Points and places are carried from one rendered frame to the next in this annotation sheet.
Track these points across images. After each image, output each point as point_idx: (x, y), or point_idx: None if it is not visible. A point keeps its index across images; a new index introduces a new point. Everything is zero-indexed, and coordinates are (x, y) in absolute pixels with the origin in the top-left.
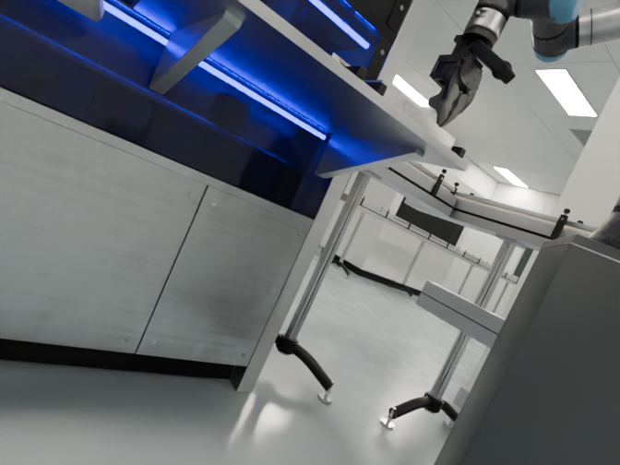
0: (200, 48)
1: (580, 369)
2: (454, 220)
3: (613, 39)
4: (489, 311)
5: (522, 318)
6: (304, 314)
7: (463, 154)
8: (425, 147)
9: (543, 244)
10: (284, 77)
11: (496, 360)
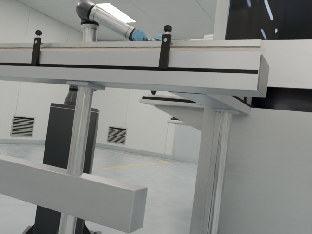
0: None
1: None
2: (161, 89)
3: (120, 34)
4: (63, 170)
5: (95, 139)
6: None
7: (142, 98)
8: (152, 105)
9: (97, 110)
10: None
11: (92, 158)
